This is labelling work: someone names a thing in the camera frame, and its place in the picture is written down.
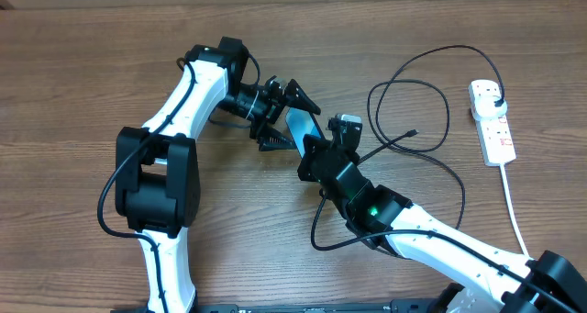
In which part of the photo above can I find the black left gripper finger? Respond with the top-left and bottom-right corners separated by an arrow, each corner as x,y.
283,79 -> 321,115
257,127 -> 296,151

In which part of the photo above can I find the smartphone with teal screen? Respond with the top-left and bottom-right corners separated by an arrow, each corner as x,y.
285,107 -> 325,158

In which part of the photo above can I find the black USB charging cable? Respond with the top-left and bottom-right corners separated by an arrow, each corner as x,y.
357,44 -> 506,230

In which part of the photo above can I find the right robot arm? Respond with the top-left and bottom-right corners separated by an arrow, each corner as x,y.
286,114 -> 586,312

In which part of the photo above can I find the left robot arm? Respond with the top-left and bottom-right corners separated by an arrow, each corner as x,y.
107,37 -> 321,312

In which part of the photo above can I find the white charger plug adapter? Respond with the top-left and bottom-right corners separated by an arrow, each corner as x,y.
471,96 -> 508,121

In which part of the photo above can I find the white power strip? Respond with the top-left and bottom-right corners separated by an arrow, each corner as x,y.
468,79 -> 516,166

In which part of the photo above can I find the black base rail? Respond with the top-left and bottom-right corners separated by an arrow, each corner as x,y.
109,297 -> 455,313

